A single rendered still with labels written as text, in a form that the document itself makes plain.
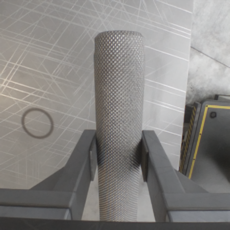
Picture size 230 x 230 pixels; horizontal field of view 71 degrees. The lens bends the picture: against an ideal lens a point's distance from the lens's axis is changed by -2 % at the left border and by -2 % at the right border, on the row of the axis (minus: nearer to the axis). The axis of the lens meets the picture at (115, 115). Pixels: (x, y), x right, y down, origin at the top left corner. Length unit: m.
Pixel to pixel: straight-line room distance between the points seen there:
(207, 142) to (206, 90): 0.42
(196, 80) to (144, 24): 1.01
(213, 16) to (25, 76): 1.19
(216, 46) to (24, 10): 1.17
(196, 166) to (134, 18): 0.95
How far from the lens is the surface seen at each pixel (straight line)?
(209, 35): 1.31
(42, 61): 0.33
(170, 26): 0.32
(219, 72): 1.35
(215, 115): 1.02
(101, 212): 0.18
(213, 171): 1.18
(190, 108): 1.16
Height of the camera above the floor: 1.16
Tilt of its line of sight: 73 degrees down
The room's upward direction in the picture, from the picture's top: 175 degrees counter-clockwise
